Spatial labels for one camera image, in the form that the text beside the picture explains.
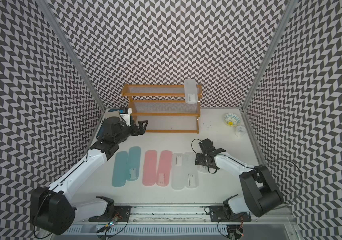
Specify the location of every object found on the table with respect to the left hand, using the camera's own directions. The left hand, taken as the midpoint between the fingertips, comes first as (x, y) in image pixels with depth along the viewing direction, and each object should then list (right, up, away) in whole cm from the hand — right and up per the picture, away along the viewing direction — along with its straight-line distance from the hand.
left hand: (141, 122), depth 80 cm
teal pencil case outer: (-14, -27, +5) cm, 31 cm away
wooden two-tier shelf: (+7, +11, +44) cm, 46 cm away
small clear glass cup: (+62, -6, +20) cm, 65 cm away
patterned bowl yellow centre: (+59, +2, +28) cm, 66 cm away
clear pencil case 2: (+28, -29, +9) cm, 41 cm away
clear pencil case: (+20, -32, +6) cm, 38 cm away
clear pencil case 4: (+28, +20, +11) cm, 36 cm away
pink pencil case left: (+3, -27, +9) cm, 29 cm away
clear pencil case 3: (+34, -27, +7) cm, 44 cm away
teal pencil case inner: (-7, -25, +10) cm, 28 cm away
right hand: (+36, -25, +9) cm, 45 cm away
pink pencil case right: (+12, -28, +7) cm, 31 cm away
